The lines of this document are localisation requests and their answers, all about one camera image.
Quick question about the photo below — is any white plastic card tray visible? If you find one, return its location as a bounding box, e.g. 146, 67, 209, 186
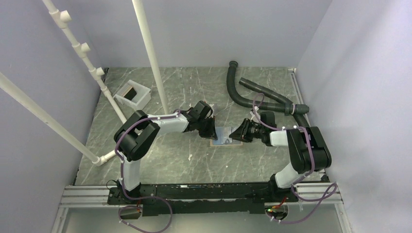
114, 80, 151, 111

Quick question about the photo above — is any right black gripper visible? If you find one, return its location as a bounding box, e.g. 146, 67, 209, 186
229, 118, 265, 143

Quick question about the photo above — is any silver VIP credit card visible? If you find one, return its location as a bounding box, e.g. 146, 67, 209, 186
213, 127, 236, 146

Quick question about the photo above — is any black corrugated hose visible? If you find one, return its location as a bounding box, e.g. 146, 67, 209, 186
226, 61, 321, 147

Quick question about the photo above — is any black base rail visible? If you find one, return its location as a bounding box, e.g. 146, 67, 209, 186
107, 182, 298, 216

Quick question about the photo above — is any cards stack in tray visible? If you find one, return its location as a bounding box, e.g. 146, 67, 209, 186
123, 87, 137, 101

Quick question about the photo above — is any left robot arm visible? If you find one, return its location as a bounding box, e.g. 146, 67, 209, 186
114, 100, 218, 204

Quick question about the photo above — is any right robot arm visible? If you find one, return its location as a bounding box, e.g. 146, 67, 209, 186
229, 111, 332, 201

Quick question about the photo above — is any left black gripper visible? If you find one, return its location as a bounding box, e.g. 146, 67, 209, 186
197, 116, 218, 141

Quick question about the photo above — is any white PVC pipe frame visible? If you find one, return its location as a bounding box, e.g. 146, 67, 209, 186
0, 0, 169, 166

